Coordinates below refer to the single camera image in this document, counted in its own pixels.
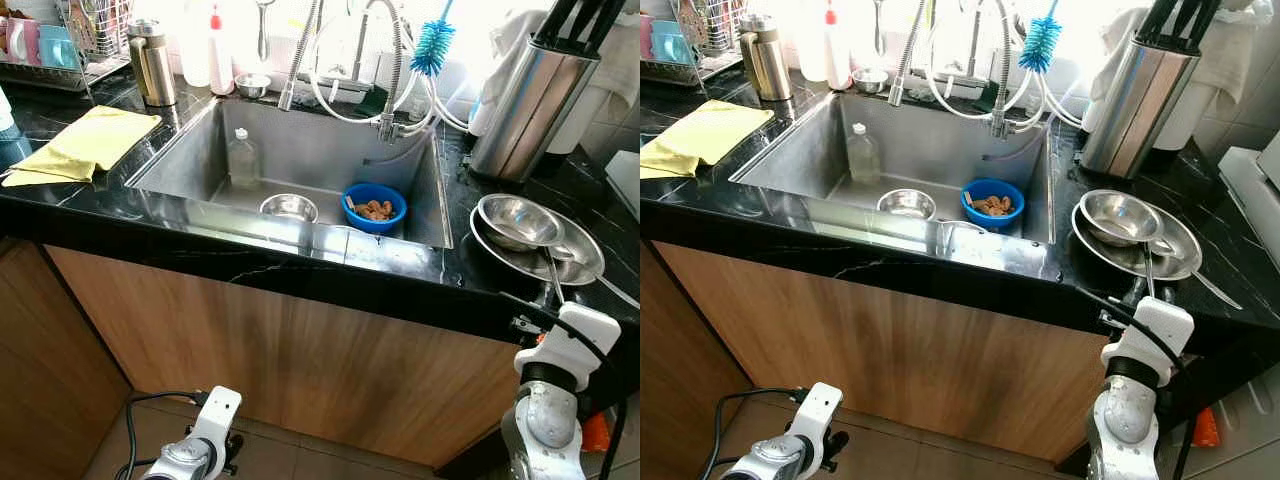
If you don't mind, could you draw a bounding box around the steel kitchen sink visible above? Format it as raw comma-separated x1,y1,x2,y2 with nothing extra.
728,92,1059,246
125,95,456,251

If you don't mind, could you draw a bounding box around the steel plate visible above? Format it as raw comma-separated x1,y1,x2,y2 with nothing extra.
1071,190,1204,282
469,196,607,288

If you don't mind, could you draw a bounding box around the wide steel bowl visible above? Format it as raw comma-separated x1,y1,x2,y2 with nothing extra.
477,193,567,252
1079,189,1164,247

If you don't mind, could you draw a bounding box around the orange object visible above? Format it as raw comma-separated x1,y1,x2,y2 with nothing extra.
1191,404,1222,450
582,411,612,454

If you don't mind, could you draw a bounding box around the wooden sink cabinet front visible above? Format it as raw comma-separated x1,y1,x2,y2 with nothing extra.
652,240,1116,463
42,243,526,471

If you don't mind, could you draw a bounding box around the blue plastic bowl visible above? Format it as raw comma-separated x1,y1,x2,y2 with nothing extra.
961,177,1027,230
341,182,409,237

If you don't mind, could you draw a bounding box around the wooden side cabinet front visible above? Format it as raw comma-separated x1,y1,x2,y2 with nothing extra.
640,240,756,480
0,235,136,480

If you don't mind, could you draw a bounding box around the white box-shaped appliance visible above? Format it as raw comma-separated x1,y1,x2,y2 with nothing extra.
1217,128,1280,243
604,150,641,219

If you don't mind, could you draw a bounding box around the steel knife block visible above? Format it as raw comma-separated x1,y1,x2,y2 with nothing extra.
1078,0,1223,181
467,0,629,184

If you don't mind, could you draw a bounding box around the yellow cloth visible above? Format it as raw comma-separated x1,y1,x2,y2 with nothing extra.
640,100,776,181
0,105,163,189

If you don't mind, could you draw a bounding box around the steel pull-down faucet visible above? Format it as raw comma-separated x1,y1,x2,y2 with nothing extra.
277,0,441,143
888,0,1013,141

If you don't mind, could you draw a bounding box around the clear plastic bottle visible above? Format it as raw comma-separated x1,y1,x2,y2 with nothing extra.
847,122,883,186
226,127,264,193

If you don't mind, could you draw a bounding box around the blue bottle brush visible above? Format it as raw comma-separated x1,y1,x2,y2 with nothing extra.
409,0,457,78
1018,0,1064,74

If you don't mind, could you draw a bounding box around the light blue mug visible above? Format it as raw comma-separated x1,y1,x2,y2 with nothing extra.
37,25,83,71
650,20,696,64

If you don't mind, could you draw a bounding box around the steel thermos bottle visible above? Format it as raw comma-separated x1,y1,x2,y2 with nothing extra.
738,14,793,102
127,18,179,108

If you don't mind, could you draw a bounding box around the white bottle with red cap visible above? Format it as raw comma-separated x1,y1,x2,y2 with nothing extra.
822,3,849,83
207,5,235,96

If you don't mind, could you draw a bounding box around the white plastic bottle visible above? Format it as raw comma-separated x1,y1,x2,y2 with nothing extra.
795,0,826,81
178,0,213,89

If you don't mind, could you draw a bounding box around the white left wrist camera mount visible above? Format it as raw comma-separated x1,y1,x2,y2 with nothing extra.
190,386,243,471
790,382,844,471

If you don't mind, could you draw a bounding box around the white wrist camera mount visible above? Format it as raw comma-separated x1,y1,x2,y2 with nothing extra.
190,386,243,471
515,302,623,393
1100,296,1196,386
790,382,844,471

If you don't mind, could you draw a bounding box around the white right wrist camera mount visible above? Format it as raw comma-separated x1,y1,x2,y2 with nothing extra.
1100,296,1196,386
515,302,623,393

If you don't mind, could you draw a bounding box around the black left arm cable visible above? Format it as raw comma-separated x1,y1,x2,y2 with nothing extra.
116,390,206,480
700,388,801,480

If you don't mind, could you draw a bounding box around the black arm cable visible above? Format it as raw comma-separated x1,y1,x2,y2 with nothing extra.
498,292,626,480
1080,288,1196,480
116,390,206,480
700,388,801,480

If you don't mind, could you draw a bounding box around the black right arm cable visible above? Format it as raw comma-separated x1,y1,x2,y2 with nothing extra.
1080,288,1196,480
498,292,626,480

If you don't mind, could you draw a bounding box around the white water hose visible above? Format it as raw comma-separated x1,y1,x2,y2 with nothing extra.
922,18,1087,131
305,20,473,136

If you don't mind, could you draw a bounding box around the wire dish rack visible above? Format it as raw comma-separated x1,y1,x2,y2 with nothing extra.
0,0,133,94
640,0,746,86

